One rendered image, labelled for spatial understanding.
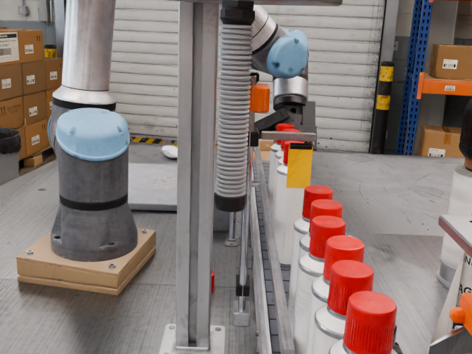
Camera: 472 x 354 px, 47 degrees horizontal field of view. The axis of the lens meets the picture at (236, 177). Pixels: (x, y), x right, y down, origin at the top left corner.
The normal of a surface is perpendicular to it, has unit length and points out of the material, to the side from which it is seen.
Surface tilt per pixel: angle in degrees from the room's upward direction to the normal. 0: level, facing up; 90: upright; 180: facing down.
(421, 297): 0
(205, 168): 90
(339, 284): 90
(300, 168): 90
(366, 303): 2
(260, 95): 90
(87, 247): 75
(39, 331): 0
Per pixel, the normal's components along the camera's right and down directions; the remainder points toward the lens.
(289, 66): 0.39, 0.32
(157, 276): 0.04, -0.96
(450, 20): -0.20, 0.26
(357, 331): -0.66, 0.18
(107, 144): 0.59, 0.25
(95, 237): 0.31, 0.02
